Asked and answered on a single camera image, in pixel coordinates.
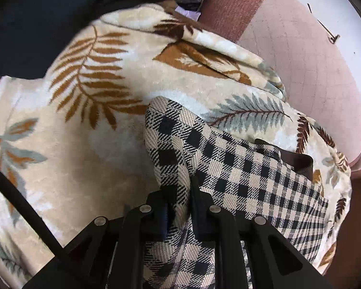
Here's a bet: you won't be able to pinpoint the black beige checkered garment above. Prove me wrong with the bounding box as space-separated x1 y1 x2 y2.
143 97 328 288

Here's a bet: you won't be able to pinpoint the beige leaf-pattern fleece blanket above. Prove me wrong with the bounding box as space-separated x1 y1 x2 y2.
0 5 352 273

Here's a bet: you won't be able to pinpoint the pink bolster pillow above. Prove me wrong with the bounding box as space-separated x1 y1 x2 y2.
200 0 361 165

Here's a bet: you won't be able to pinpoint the dark-rimmed eyeglasses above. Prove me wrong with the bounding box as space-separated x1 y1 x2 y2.
306 3 341 45

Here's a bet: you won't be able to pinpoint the black cable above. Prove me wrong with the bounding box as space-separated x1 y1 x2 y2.
0 162 67 259

